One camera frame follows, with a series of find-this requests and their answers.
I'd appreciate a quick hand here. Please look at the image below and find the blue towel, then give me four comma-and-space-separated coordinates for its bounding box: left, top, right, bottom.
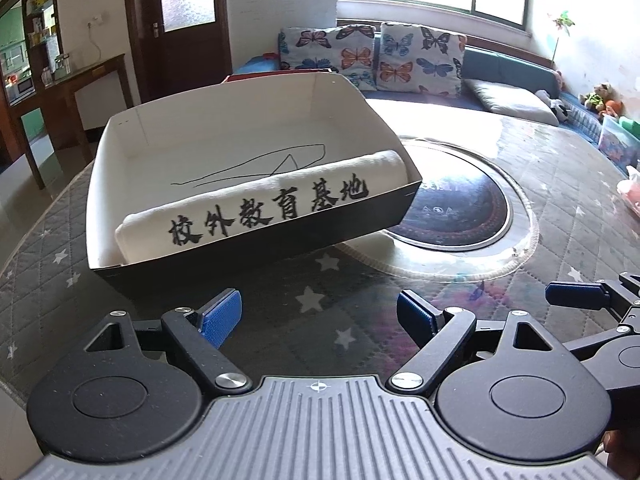
235, 52, 281, 76

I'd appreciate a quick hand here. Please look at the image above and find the grey quilted star tablecloth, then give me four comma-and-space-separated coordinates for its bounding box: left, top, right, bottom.
0, 110, 640, 411

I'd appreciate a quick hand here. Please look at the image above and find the butterfly print cushion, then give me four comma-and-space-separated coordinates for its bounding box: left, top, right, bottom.
277, 25, 377, 92
375, 22, 468, 99

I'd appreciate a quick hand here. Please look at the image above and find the white microwave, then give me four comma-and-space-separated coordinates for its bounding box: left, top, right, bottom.
7, 74, 36, 106

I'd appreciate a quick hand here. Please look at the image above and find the pink plastic bag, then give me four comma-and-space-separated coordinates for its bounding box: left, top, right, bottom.
616, 165, 640, 217

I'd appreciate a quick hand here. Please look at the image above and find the wooden side table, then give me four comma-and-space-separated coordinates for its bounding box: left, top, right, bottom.
10, 53, 133, 191

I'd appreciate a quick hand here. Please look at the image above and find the colourful pinwheel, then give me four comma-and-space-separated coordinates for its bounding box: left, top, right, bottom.
547, 10, 576, 63

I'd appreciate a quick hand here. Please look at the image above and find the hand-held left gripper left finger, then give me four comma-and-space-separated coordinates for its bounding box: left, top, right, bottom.
82, 287, 253, 393

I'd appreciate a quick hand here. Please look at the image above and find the white power cord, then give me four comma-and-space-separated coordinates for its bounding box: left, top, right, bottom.
86, 24, 101, 68

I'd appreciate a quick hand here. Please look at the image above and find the cream canvas shopping bag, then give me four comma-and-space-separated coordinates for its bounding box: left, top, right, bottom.
115, 149, 410, 267

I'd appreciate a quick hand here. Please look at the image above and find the blue sofa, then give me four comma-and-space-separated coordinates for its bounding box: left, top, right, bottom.
235, 45, 640, 161

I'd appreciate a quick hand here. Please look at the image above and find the brown door with glass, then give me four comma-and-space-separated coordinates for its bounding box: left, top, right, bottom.
122, 0, 233, 103

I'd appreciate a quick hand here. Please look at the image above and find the round black hotplate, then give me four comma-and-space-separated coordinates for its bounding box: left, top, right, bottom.
385, 140, 538, 281

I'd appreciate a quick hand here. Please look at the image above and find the brown bear plush toy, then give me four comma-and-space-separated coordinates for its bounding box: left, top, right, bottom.
580, 82, 613, 111

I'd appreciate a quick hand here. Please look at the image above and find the panda plush toy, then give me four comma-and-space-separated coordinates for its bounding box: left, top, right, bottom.
536, 89, 573, 121

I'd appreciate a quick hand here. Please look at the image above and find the wooden shelf cabinet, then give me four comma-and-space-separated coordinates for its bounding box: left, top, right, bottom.
0, 0, 60, 111

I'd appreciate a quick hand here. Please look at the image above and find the clear plastic storage box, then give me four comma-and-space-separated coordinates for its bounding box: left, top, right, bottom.
597, 112, 640, 167

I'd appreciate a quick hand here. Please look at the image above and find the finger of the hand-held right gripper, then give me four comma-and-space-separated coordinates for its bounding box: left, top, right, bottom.
546, 272, 640, 361

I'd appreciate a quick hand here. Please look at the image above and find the grey pillow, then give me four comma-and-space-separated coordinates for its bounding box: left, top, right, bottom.
462, 78, 560, 127

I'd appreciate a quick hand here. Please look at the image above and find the green kitchen cabinet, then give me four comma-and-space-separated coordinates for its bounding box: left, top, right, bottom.
0, 7, 27, 78

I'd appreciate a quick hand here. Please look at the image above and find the white cardboard box tray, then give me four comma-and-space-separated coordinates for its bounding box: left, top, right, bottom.
85, 71, 423, 297

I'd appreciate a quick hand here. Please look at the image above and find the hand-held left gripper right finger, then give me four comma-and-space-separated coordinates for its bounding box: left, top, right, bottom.
387, 290, 568, 393

